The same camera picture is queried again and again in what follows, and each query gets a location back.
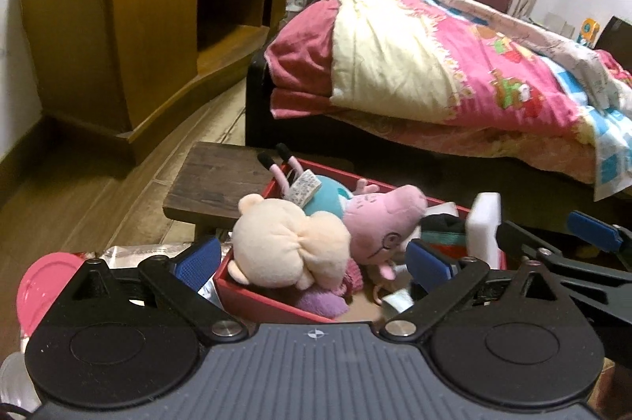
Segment red cardboard box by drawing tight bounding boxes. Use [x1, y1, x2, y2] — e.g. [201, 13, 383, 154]
[213, 156, 509, 327]

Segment pink pig plush toy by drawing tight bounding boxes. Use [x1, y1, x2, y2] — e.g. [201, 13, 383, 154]
[257, 142, 429, 265]

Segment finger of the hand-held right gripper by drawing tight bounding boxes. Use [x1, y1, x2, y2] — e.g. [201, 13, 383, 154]
[495, 219, 632, 337]
[567, 210, 632, 255]

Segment yellow blue toy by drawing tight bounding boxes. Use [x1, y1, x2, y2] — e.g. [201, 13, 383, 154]
[580, 18, 600, 46]

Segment beige bear plush toy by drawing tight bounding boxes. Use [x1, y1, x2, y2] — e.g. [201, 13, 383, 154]
[227, 193, 352, 290]

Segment dark striped cloth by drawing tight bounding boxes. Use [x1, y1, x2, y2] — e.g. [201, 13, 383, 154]
[419, 213, 470, 253]

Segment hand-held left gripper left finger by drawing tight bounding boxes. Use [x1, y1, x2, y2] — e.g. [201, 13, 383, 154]
[74, 235, 248, 344]

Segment white wall sockets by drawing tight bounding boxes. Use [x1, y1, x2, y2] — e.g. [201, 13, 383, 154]
[545, 13, 576, 38]

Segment purple plush toy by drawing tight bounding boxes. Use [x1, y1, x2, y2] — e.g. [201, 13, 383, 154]
[291, 287, 349, 317]

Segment white sponge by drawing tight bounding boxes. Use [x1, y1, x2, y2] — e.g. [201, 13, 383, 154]
[466, 192, 503, 265]

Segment dark wooden stool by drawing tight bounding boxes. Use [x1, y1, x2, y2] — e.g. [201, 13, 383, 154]
[163, 141, 292, 243]

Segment bed with pink quilt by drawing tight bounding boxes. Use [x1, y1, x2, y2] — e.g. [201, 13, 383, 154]
[264, 0, 632, 201]

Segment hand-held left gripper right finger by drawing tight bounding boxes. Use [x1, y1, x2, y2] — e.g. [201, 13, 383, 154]
[378, 238, 561, 338]

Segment dark brown furniture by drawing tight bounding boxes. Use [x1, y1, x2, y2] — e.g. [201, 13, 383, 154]
[595, 15, 632, 56]

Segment wooden cabinet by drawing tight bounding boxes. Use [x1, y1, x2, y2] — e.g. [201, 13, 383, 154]
[15, 0, 299, 167]

